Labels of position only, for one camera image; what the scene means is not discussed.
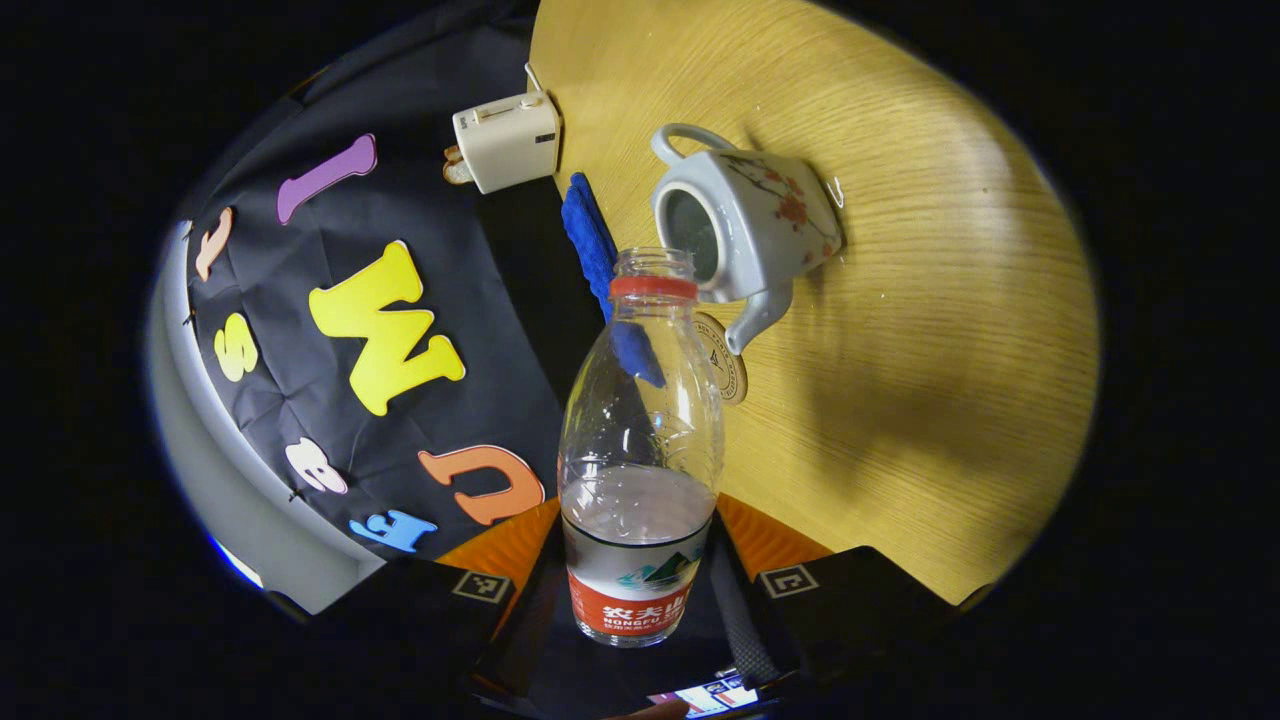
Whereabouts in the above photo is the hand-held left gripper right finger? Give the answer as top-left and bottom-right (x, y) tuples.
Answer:
(708, 492), (971, 701)

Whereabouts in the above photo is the blue folded towel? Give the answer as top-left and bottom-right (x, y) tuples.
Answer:
(560, 172), (667, 390)

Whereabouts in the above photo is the round wooden coaster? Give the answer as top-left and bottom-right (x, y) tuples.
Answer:
(692, 311), (749, 406)

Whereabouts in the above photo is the clear plastic water bottle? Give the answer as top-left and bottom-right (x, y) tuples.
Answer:
(557, 247), (726, 649)

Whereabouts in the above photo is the white toaster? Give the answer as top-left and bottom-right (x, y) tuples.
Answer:
(452, 90), (563, 195)

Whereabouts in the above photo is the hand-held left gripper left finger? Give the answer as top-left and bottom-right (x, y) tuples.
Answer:
(265, 497), (576, 716)

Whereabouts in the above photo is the black backdrop cloth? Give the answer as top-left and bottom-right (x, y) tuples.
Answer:
(175, 0), (611, 561)

